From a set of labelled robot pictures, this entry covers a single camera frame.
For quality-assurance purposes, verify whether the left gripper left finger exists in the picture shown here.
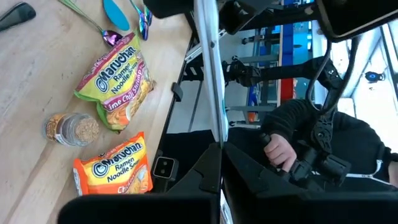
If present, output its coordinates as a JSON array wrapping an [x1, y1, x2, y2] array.
[[167, 141, 223, 194]]

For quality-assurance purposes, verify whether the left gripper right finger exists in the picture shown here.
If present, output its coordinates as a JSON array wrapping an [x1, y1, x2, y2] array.
[[222, 141, 307, 200]]

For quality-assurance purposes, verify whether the lime chili shrimp ramen packet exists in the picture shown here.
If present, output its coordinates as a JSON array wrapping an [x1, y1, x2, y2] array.
[[73, 32, 156, 134]]

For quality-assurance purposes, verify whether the dark metal spoon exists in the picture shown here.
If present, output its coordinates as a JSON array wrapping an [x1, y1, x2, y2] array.
[[0, 2, 37, 32]]

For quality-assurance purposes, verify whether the person's hand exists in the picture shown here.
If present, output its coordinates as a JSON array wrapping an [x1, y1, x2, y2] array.
[[263, 133, 298, 172]]

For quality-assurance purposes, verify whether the black table-edge clamp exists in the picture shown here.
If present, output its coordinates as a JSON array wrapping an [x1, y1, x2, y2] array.
[[170, 82, 184, 102]]

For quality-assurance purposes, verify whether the orange ramen noodle packet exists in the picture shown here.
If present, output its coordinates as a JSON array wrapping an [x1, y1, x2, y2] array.
[[72, 131, 154, 197]]

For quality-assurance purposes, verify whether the person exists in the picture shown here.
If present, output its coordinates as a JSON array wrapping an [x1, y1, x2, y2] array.
[[260, 98, 398, 190]]

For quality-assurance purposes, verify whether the cork lid glass jar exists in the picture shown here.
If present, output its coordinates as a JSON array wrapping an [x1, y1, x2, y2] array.
[[42, 112, 100, 147]]

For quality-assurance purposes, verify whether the iridescent rainbow spoon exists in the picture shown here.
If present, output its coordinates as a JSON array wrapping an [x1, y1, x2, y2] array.
[[129, 0, 150, 41], [142, 3, 154, 27]]

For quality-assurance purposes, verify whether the iridescent spoon purple bowl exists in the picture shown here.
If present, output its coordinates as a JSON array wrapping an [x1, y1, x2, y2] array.
[[58, 0, 124, 48]]

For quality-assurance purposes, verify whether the teal plastic spoon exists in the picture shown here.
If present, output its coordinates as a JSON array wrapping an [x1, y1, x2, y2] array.
[[102, 0, 131, 32]]

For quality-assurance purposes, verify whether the black table-edge camera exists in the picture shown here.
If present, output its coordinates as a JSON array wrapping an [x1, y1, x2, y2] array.
[[152, 156, 180, 180]]

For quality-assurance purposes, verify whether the black looped cable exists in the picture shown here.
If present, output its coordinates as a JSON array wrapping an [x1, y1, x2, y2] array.
[[306, 39, 358, 114]]

